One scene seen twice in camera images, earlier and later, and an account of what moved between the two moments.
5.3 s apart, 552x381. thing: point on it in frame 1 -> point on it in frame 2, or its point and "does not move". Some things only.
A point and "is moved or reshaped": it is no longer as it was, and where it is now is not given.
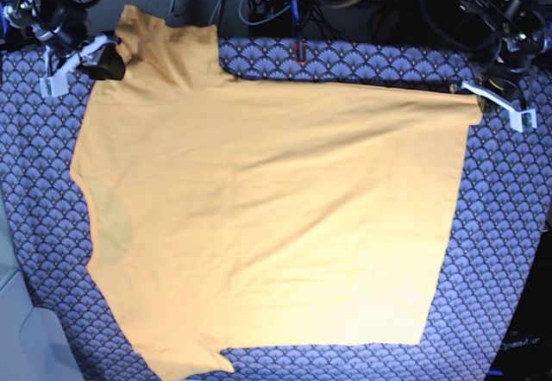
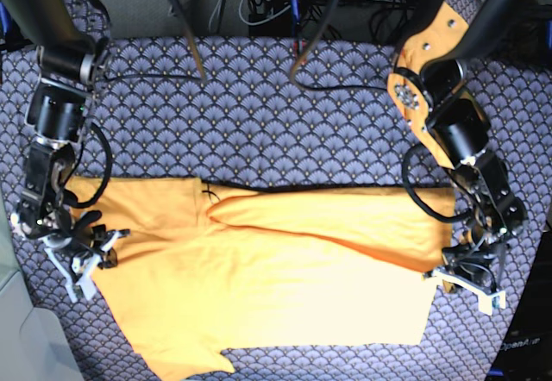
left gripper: x=109 y=66 -> x=74 y=246
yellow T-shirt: x=237 y=214 is moved or reshaped
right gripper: x=522 y=119 -> x=473 y=265
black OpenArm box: x=526 y=354 does not move
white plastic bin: x=33 y=346 does not move
